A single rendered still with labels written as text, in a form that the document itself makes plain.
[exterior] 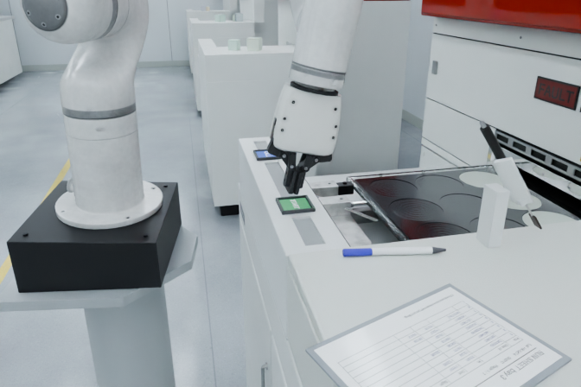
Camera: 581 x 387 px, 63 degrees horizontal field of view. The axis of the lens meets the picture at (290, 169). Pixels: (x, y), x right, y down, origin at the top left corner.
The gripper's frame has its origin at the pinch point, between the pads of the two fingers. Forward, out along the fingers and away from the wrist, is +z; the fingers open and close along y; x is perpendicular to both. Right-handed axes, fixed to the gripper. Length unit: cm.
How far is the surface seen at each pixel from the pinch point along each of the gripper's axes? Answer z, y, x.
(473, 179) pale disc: 1.1, -46.5, -17.7
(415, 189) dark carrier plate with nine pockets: 4.4, -31.6, -15.2
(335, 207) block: 8.5, -12.7, -10.6
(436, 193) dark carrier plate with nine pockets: 3.6, -34.8, -12.4
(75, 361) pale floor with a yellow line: 112, 41, -84
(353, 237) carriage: 10.2, -13.8, -1.8
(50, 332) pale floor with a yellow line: 114, 54, -104
